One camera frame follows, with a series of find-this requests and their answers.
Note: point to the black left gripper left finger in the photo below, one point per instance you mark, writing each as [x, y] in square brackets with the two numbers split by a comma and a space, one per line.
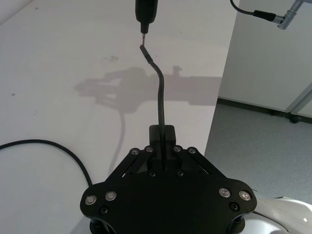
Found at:
[154, 136]

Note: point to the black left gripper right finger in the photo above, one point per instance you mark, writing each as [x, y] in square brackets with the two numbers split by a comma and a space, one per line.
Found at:
[170, 136]

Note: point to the white table cloth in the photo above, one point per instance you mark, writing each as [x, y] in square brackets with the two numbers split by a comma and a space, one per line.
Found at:
[61, 73]

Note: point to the white partition panel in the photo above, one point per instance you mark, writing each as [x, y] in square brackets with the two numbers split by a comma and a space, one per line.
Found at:
[263, 61]

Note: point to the white glossy robot shell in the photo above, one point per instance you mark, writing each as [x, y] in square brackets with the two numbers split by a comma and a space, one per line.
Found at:
[285, 214]

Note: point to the grey frame post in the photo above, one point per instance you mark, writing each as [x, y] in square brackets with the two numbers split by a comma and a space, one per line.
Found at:
[301, 100]

